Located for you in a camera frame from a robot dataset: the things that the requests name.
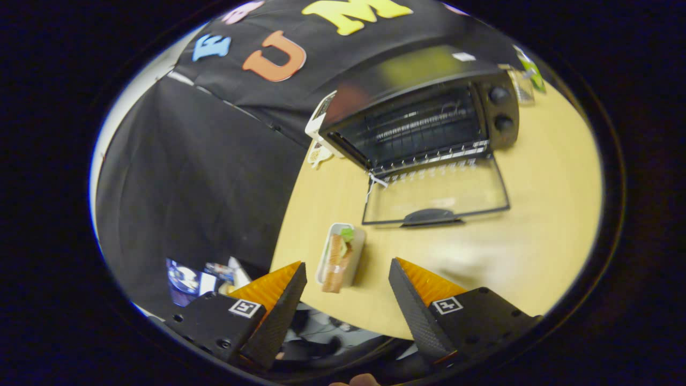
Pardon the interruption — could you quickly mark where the clear plastic packet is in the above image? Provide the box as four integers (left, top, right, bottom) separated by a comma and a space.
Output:
506, 65, 535, 106

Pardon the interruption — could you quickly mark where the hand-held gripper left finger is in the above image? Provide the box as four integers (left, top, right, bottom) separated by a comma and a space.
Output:
163, 261, 308, 370

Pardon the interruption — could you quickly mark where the clear bottle with green label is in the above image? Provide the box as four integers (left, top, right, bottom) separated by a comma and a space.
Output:
513, 45, 547, 93

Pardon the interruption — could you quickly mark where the blue printed board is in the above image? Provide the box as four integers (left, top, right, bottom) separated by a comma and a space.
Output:
166, 258, 216, 308

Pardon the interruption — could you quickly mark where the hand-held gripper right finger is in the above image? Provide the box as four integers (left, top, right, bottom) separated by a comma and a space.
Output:
389, 257, 542, 366

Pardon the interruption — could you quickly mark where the white rectangular tray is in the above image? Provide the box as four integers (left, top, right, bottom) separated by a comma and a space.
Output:
315, 222, 367, 288

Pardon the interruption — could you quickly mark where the white power strip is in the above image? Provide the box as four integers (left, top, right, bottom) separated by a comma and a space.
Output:
304, 90, 345, 159

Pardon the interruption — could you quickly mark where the sandwich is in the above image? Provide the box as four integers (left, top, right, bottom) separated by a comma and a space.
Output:
322, 227, 356, 294

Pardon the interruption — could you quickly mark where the black toaster oven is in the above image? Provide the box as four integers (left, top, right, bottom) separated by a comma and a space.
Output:
319, 46, 520, 228

